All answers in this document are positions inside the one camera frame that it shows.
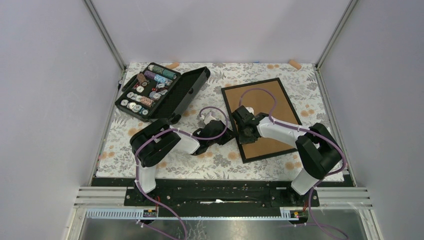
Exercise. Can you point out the right wooden cork piece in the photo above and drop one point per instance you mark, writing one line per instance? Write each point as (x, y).
(295, 64)

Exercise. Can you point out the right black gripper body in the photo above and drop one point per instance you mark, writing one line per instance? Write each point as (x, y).
(243, 137)

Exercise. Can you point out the left wooden cork piece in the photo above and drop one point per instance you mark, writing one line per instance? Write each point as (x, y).
(173, 65)

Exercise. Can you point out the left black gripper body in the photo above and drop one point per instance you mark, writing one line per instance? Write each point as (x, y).
(221, 140)

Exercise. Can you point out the wooden cork piece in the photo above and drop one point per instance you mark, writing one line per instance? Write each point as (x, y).
(295, 64)
(173, 65)

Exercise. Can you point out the black open poker chip case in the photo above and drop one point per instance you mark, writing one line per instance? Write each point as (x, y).
(158, 92)

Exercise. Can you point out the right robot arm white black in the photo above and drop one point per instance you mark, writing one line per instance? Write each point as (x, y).
(318, 151)

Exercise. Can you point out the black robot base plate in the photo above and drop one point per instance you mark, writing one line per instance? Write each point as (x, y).
(209, 198)

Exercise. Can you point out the black picture frame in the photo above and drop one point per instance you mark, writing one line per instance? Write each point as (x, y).
(228, 99)

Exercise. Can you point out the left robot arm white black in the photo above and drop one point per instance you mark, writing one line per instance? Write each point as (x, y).
(152, 144)

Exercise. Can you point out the floral patterned table mat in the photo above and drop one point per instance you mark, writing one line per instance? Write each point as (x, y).
(221, 162)

